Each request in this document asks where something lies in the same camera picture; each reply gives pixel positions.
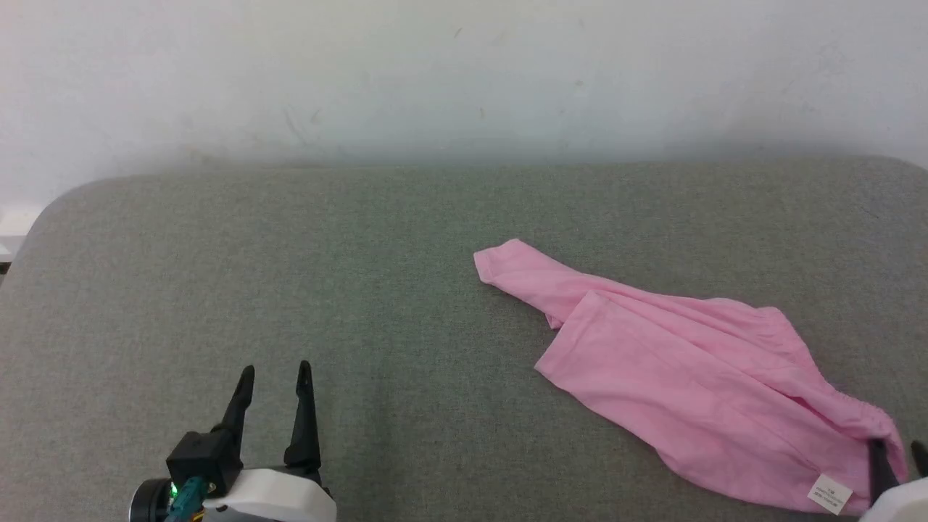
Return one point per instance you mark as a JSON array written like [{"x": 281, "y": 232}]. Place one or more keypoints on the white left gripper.
[{"x": 275, "y": 499}]

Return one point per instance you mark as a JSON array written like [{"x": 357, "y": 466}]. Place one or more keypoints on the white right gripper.
[{"x": 902, "y": 504}]

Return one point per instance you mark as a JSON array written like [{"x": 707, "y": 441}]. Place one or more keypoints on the pink garment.
[{"x": 681, "y": 370}]

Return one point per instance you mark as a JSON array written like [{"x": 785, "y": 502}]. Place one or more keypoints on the grey fabric sofa seat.
[{"x": 290, "y": 275}]

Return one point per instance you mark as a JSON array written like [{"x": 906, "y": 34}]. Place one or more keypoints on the black round wrist part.
[{"x": 148, "y": 502}]

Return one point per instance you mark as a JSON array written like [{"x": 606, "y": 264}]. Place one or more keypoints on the black camera box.
[{"x": 203, "y": 457}]

